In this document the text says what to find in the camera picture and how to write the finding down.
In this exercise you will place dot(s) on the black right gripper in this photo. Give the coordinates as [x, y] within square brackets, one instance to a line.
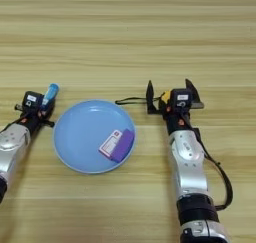
[175, 118]

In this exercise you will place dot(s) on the white and red card box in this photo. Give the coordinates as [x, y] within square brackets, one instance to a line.
[108, 144]

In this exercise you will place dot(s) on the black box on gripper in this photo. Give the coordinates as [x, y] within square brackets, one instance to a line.
[32, 101]
[180, 99]

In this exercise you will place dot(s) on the light blue round plate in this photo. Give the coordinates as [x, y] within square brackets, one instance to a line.
[80, 137]

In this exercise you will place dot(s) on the blue glue stick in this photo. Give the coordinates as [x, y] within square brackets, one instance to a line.
[50, 93]

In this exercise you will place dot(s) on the purple rectangular block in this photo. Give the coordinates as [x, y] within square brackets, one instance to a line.
[122, 145]

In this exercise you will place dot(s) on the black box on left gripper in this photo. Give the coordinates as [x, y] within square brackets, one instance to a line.
[32, 101]

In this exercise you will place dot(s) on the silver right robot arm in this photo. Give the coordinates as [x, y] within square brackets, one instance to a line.
[186, 163]

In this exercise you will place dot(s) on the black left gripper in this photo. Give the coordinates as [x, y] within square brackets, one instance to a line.
[33, 120]

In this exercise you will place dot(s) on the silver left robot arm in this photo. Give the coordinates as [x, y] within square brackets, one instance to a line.
[11, 147]

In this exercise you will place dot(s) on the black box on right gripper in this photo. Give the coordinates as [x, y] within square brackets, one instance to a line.
[180, 99]

